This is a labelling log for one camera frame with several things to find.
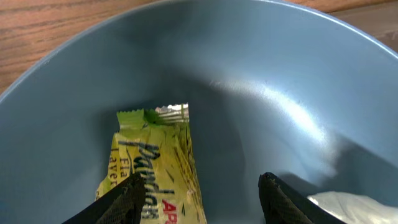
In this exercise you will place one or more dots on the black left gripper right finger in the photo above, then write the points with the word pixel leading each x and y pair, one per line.
pixel 282 204

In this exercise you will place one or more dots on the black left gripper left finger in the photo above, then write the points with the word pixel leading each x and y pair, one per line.
pixel 121 205

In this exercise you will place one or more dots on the yellow green snack wrapper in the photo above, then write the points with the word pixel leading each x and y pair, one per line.
pixel 157 144

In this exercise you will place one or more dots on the white tissue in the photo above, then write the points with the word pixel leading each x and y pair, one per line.
pixel 355 209

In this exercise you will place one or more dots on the large blue bowl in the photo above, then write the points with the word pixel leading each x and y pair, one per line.
pixel 271 87

